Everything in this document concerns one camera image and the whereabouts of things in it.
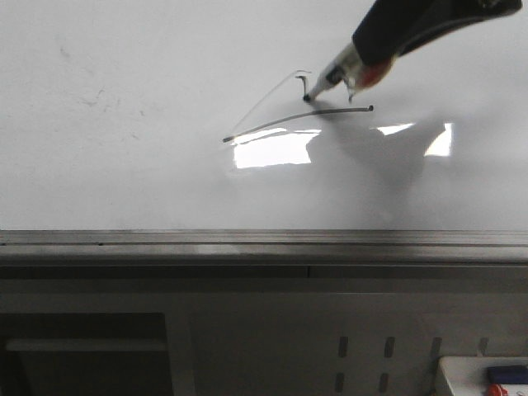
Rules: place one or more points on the aluminium whiteboard tray rail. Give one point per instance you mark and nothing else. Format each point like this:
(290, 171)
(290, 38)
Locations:
(273, 253)

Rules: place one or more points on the white storage box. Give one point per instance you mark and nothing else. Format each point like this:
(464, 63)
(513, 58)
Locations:
(467, 375)

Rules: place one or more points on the white slotted bracket panel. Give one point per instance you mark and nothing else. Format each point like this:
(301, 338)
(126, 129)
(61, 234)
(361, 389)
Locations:
(401, 356)

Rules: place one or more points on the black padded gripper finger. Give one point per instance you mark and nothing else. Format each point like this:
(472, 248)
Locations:
(394, 28)

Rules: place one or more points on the white whiteboard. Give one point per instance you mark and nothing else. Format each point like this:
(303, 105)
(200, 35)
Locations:
(189, 115)

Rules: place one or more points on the blue eraser block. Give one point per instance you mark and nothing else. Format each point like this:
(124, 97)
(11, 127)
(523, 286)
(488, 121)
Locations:
(510, 374)

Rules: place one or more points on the white whiteboard marker black tip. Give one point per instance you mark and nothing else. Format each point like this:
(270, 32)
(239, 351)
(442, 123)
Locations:
(346, 67)

